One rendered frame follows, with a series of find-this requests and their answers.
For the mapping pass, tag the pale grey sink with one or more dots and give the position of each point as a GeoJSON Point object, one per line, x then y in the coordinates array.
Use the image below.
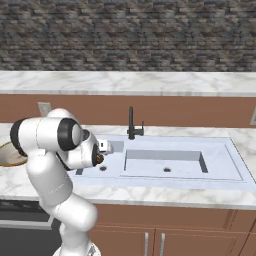
{"type": "Point", "coordinates": [186, 160]}

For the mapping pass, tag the grey wall socket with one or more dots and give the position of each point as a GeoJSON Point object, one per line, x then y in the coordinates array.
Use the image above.
{"type": "Point", "coordinates": [44, 108]}

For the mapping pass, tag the brown drawer front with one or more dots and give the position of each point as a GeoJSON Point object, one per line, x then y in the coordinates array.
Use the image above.
{"type": "Point", "coordinates": [163, 217]}

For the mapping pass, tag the brown kiwi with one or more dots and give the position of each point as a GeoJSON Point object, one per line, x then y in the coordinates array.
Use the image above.
{"type": "Point", "coordinates": [99, 159]}

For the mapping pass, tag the brown cupboard door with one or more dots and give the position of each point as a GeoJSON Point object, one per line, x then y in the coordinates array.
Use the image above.
{"type": "Point", "coordinates": [120, 242]}
{"type": "Point", "coordinates": [203, 244]}
{"type": "Point", "coordinates": [250, 245]}

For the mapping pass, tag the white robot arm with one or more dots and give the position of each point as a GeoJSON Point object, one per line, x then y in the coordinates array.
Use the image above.
{"type": "Point", "coordinates": [50, 180]}

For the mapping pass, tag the black tap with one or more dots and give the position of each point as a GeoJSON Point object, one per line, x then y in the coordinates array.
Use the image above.
{"type": "Point", "coordinates": [131, 128]}

